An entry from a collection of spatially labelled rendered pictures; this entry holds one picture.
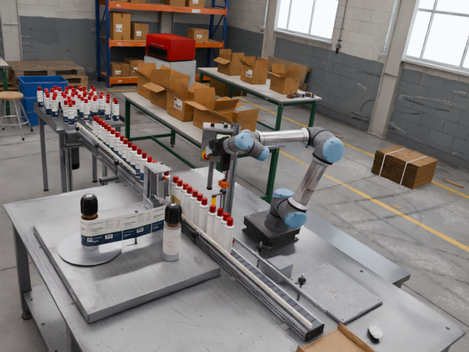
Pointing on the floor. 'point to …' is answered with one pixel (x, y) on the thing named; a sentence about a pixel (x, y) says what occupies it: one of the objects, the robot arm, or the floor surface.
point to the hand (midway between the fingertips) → (208, 156)
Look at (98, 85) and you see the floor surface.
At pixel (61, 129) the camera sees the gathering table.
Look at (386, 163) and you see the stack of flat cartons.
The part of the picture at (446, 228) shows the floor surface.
